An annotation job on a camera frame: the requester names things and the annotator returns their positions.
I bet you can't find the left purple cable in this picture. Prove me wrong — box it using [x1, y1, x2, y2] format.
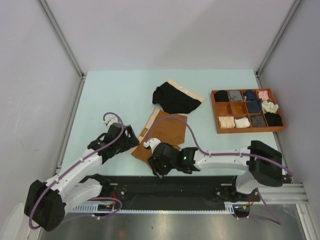
[28, 112, 126, 230]

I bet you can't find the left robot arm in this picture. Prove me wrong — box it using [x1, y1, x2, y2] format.
[24, 122, 139, 232]

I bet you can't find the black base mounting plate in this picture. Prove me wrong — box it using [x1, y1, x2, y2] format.
[81, 174, 260, 206]

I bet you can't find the brown boxer underwear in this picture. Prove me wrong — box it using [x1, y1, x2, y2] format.
[129, 107, 188, 166]

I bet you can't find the left aluminium frame post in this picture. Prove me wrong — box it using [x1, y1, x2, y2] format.
[36, 0, 85, 79]

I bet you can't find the rolled black garment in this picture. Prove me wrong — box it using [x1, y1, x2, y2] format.
[264, 112, 283, 127]
[214, 90, 229, 102]

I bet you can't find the navy blue underwear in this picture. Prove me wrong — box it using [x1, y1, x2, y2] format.
[246, 98, 262, 114]

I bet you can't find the rolled navy garment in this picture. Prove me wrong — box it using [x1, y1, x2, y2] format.
[243, 89, 257, 102]

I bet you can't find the rolled white garment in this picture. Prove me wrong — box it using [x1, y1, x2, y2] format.
[234, 117, 251, 129]

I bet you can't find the purple cable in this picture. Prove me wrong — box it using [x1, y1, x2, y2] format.
[146, 116, 295, 225]
[28, 112, 126, 230]

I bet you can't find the white slotted cable duct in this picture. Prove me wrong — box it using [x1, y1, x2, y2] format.
[70, 200, 249, 215]

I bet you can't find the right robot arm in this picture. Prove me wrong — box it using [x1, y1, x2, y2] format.
[143, 138, 283, 201]

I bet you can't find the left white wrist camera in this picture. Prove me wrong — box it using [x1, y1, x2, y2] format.
[103, 117, 120, 128]

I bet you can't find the aluminium frame post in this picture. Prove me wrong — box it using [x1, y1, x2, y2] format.
[36, 0, 85, 79]
[255, 0, 303, 77]

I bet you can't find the rolled dark grey garment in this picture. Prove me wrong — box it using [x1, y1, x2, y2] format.
[250, 115, 267, 128]

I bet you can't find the rolled cream garment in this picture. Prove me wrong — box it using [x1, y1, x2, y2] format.
[261, 101, 279, 114]

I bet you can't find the rolled black garment front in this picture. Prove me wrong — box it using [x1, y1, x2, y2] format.
[264, 112, 283, 127]

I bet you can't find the rolled beige garment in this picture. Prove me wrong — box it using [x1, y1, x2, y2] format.
[218, 116, 236, 129]

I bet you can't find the rolled grey striped garment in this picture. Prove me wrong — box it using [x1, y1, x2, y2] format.
[228, 90, 244, 102]

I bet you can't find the rolled pink garment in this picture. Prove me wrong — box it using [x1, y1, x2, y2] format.
[257, 90, 270, 101]

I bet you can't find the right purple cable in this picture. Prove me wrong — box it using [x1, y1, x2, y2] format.
[146, 116, 295, 225]

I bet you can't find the right aluminium frame post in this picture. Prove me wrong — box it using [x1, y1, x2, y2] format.
[255, 0, 303, 77]

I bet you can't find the black underwear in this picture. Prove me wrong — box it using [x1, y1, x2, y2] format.
[152, 79, 205, 114]

